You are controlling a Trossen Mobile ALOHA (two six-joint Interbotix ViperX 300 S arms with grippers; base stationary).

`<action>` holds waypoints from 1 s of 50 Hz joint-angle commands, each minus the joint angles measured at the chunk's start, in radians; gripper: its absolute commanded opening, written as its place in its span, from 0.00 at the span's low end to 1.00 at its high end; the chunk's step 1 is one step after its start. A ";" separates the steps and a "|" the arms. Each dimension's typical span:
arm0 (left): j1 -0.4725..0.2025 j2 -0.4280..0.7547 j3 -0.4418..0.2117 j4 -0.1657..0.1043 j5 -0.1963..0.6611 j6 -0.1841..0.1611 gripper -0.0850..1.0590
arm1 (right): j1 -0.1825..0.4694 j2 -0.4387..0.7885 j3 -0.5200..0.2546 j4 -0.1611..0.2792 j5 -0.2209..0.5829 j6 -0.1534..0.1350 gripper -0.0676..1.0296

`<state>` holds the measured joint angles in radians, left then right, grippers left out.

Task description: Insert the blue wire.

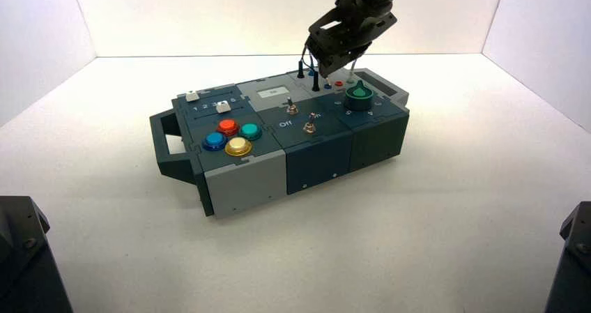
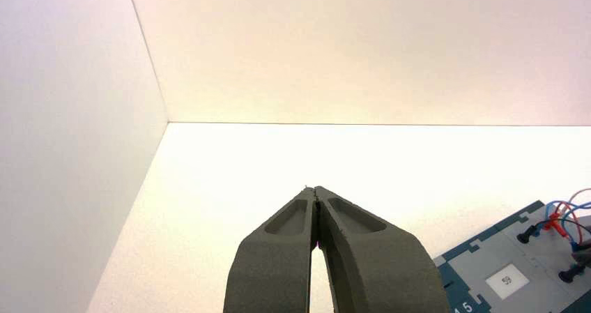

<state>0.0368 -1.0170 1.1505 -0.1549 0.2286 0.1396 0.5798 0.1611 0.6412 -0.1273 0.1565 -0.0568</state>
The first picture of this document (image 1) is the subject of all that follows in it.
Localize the teal push button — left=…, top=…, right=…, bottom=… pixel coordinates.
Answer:
left=239, top=123, right=263, bottom=142

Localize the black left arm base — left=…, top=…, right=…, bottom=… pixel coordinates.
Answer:
left=0, top=195, right=74, bottom=313

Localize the green rotary knob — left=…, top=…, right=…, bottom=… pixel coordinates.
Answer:
left=344, top=79, right=375, bottom=112

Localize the yellow push button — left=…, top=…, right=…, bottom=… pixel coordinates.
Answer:
left=224, top=137, right=254, bottom=158

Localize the blue push button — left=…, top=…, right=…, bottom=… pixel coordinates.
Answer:
left=202, top=132, right=228, bottom=153

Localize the small white display screen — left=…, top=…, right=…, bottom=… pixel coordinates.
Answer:
left=257, top=87, right=291, bottom=100

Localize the dark blue grey control box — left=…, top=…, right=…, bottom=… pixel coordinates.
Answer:
left=148, top=67, right=410, bottom=219

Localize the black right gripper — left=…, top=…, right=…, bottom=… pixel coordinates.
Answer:
left=306, top=8, right=398, bottom=79

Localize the orange push button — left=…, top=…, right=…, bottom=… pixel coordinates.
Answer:
left=217, top=119, right=240, bottom=137

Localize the black banana plug wire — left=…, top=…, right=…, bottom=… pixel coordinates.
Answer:
left=298, top=45, right=321, bottom=93

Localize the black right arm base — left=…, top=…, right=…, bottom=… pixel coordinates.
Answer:
left=544, top=201, right=591, bottom=313

